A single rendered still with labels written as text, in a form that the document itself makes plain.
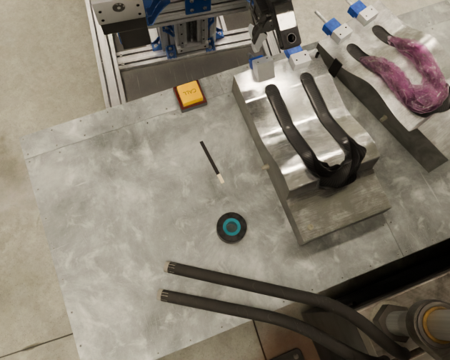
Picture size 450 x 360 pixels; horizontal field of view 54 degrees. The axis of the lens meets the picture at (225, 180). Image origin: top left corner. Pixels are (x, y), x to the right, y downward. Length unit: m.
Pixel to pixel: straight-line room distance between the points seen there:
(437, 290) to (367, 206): 0.30
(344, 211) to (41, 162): 0.84
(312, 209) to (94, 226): 0.58
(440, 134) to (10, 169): 1.80
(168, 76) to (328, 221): 1.15
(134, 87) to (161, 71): 0.14
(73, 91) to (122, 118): 1.04
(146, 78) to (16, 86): 0.70
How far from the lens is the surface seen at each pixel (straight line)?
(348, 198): 1.22
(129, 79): 2.07
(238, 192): 1.23
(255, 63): 1.24
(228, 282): 1.12
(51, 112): 2.32
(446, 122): 1.35
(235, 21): 2.22
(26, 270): 2.13
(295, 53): 1.30
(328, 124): 1.25
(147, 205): 1.22
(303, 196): 1.18
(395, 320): 1.18
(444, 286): 1.36
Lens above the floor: 1.98
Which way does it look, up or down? 73 degrees down
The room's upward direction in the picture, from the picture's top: 8 degrees clockwise
